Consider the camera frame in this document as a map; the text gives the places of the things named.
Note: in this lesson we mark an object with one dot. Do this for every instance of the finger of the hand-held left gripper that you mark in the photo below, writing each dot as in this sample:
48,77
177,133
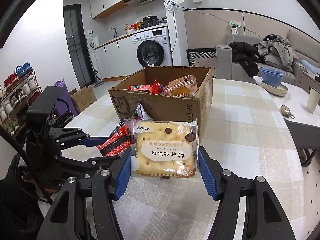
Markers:
100,161
95,141

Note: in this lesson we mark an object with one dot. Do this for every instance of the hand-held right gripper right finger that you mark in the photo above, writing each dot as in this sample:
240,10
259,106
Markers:
207,177

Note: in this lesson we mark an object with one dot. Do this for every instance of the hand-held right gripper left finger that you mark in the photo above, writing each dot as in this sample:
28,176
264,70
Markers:
123,177

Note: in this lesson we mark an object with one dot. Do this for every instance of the red black snack packet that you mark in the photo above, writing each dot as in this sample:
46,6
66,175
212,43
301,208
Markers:
115,142

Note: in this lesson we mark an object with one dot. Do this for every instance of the square cracker packet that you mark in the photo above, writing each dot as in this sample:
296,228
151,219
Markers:
162,152

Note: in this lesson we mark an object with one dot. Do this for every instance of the large cardboard box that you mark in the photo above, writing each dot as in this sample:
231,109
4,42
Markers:
162,107

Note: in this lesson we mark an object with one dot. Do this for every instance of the person's left forearm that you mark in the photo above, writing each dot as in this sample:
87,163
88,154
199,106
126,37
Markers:
15,205

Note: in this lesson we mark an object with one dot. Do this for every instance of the metal shoe rack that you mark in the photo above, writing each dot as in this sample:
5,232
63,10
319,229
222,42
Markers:
15,110

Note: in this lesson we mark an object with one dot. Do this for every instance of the purple bag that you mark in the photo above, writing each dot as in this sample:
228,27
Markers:
62,97

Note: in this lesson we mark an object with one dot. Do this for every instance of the small cardboard box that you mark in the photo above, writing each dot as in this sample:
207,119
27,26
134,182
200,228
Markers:
83,100

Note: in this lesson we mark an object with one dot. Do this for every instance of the red shoes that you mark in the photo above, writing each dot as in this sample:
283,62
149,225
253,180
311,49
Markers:
10,80

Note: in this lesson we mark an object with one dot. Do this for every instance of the upright vacuum cleaner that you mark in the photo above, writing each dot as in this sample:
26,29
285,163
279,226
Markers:
98,80

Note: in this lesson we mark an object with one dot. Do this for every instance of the blue shoes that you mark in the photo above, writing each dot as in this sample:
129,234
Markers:
23,69

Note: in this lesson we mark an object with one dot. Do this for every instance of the white base cabinets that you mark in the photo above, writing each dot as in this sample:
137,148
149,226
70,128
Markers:
115,57

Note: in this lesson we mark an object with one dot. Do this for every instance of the black glass door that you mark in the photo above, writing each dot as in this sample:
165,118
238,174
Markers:
77,47

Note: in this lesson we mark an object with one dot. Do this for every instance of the orange bread packet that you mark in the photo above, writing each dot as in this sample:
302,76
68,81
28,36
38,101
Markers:
180,86

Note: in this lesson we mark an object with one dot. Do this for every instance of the white electric kettle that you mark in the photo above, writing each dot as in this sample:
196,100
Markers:
94,42

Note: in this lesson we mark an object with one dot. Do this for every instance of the white marble coffee table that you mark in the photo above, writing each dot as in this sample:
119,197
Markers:
300,115

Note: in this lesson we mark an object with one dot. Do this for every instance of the black kitchen faucet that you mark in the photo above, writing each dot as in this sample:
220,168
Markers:
113,30

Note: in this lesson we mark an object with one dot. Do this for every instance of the beige plate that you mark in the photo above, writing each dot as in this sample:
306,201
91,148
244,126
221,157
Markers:
281,91

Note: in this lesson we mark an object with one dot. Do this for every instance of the beige sofa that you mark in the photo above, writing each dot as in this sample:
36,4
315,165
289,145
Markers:
225,60

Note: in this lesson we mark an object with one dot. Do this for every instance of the stacked blue bowls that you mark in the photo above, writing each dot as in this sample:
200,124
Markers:
272,76

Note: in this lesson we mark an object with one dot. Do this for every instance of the patterned folded mat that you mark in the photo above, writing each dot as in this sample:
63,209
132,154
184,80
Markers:
201,57

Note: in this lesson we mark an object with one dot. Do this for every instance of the red food packet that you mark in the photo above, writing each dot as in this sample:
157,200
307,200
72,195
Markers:
136,26

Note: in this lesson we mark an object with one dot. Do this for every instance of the white washing machine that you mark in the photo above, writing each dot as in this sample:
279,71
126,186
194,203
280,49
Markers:
160,37

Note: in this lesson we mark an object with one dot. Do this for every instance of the black jacket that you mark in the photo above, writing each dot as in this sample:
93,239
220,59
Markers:
246,57

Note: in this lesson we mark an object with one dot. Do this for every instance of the white cup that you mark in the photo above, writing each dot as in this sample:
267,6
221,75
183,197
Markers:
313,100

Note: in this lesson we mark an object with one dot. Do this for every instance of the black pressure cooker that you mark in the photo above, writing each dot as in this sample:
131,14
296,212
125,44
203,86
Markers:
150,22

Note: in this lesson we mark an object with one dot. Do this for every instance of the grey clothes pile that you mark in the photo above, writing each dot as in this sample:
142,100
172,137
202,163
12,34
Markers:
277,52

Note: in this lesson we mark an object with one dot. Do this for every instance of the white power strip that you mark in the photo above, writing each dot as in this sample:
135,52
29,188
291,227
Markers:
235,28

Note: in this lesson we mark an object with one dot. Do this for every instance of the light blue pillow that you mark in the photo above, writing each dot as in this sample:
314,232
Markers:
310,65

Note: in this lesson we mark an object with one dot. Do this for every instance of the white router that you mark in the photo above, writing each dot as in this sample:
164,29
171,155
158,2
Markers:
175,1

